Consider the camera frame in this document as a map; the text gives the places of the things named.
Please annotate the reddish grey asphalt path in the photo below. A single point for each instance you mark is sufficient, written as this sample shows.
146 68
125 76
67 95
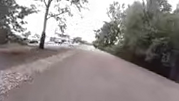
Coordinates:
105 89

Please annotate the row of trees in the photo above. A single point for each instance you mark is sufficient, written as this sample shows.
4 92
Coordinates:
45 23

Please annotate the dense trees and bushes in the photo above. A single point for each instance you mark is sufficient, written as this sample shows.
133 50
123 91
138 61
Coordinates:
160 36

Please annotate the pale vehicle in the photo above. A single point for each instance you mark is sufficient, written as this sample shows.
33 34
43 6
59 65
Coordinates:
32 39

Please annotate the pale building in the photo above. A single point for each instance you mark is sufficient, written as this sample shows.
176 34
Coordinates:
60 37

